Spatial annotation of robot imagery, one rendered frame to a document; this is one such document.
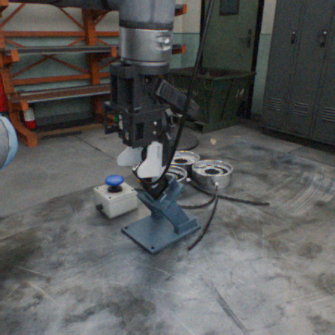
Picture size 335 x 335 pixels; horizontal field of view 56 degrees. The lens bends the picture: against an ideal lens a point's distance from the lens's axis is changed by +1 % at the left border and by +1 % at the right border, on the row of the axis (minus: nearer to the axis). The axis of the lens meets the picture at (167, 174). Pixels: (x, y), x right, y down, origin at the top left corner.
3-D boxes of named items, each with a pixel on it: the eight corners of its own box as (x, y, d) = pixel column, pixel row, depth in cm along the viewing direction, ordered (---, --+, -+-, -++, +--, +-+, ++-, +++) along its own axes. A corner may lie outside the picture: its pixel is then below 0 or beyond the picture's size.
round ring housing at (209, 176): (188, 173, 88) (189, 160, 86) (225, 173, 89) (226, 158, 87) (194, 191, 78) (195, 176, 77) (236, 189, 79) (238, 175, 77)
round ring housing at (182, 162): (160, 164, 94) (159, 151, 92) (194, 162, 96) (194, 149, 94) (164, 179, 85) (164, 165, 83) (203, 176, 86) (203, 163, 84)
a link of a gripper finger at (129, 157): (111, 180, 56) (114, 134, 51) (136, 170, 60) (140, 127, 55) (122, 189, 55) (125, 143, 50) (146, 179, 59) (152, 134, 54)
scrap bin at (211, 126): (158, 120, 447) (158, 69, 418) (197, 113, 489) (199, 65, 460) (211, 138, 373) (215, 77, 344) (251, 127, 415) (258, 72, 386)
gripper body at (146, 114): (103, 137, 51) (100, 58, 45) (143, 126, 56) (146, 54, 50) (134, 154, 46) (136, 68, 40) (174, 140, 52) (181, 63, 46)
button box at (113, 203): (121, 196, 76) (120, 178, 74) (137, 208, 71) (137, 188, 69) (90, 207, 71) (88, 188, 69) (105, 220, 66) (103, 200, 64)
